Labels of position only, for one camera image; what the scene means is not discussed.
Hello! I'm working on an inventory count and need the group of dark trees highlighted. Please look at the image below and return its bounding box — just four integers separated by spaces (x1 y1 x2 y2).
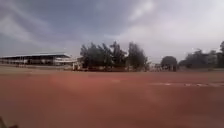
79 41 150 72

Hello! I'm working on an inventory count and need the round dark tree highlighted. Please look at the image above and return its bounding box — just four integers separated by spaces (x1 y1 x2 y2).
160 55 179 72

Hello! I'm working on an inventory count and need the long flat-roofed building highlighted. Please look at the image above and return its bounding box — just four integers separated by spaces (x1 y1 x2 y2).
0 52 80 67

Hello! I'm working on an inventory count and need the row of trees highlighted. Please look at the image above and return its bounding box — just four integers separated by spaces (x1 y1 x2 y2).
178 40 224 70

